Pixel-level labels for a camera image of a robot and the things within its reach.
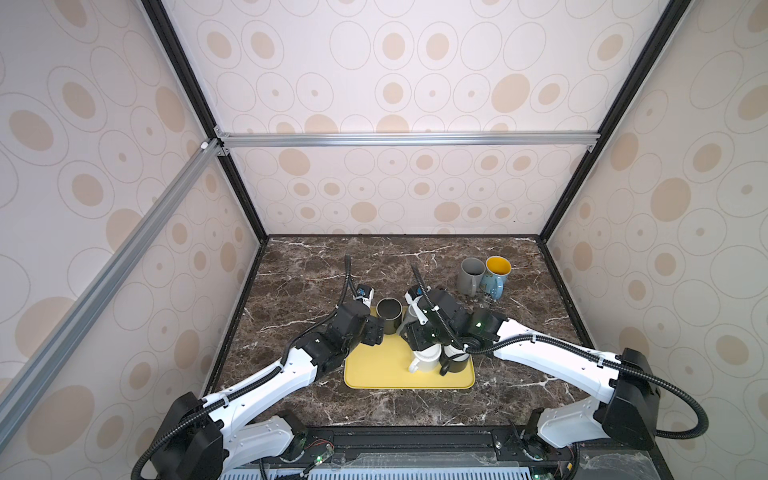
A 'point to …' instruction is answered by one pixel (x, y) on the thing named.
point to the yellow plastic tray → (385, 366)
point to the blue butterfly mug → (493, 282)
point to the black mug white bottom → (452, 359)
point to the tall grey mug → (469, 278)
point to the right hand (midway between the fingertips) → (408, 331)
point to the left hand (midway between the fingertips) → (380, 313)
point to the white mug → (426, 359)
